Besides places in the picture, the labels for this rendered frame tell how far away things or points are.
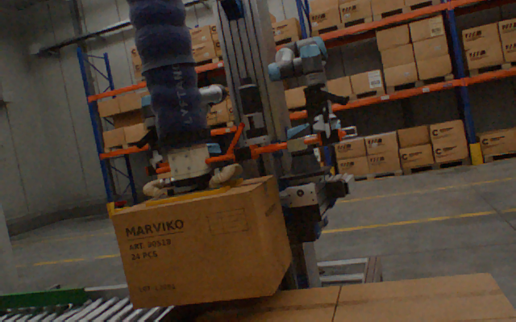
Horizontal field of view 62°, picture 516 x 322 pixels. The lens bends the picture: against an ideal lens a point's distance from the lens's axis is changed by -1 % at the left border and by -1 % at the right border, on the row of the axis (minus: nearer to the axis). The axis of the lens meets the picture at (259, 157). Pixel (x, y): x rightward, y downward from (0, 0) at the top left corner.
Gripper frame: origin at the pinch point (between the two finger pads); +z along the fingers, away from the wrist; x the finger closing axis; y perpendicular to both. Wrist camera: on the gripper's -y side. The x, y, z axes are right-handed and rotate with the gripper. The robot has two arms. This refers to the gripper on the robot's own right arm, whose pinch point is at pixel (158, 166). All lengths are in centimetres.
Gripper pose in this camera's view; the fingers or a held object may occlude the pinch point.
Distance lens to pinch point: 220.7
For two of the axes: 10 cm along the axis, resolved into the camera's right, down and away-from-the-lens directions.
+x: 2.5, -0.9, 9.7
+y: 9.5, -1.7, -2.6
